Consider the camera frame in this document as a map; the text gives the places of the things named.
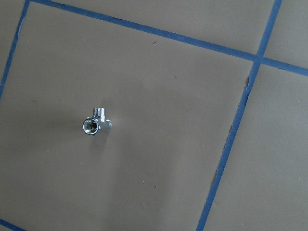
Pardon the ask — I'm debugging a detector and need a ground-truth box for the chrome tee pipe fitting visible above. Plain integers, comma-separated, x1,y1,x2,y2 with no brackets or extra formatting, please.
82,107,112,136

